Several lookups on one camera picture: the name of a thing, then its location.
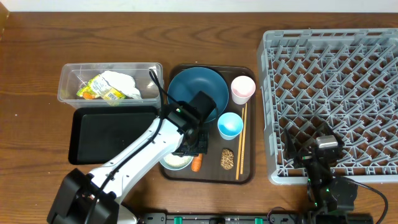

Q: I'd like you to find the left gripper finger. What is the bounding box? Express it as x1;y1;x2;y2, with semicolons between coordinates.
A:
172;142;198;157
197;129;209;154

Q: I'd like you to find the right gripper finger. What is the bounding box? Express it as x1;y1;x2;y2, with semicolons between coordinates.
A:
284;129;296;159
323;123;344;146

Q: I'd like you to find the light blue rice bowl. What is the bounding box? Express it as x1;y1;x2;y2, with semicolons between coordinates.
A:
160;154;193;170

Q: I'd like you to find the white napkin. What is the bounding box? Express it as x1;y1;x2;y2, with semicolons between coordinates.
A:
101;71;142;100

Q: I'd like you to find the yellow green snack wrapper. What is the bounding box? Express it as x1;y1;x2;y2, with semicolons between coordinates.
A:
76;75;126;100

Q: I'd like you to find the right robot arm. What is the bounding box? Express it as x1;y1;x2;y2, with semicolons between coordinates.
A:
284;124;358;223

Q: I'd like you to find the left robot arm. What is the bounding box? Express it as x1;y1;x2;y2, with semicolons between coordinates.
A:
47;100;216;223

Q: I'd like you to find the grey dishwasher rack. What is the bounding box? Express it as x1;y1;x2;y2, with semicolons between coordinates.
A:
257;28;397;185

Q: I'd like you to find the white rice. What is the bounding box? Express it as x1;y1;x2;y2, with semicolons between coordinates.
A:
164;154;192;167

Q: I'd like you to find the orange carrot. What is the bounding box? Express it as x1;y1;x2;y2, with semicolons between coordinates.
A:
191;154;203;172

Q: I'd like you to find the light blue cup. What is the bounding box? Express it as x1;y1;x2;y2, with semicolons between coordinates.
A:
217;112;243;140

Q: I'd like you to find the brown textured food piece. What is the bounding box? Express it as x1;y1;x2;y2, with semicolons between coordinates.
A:
220;149;234;170

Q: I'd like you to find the brown serving tray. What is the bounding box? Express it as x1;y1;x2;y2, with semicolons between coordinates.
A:
159;64;256;185

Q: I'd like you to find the wooden chopstick left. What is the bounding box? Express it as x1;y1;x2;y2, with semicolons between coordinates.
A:
235;108;244;180

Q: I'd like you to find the dark blue plate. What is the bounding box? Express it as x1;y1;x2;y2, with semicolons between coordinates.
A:
167;67;229;123

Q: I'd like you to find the pink cup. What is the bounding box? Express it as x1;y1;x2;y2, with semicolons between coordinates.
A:
231;76;256;105

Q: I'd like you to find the black tray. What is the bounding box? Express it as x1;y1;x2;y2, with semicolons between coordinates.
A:
68;106;158;165

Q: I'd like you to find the clear plastic bin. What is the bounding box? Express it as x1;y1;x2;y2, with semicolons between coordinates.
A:
58;62;164;109

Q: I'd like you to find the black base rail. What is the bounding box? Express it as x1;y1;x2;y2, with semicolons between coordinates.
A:
136;212;374;224

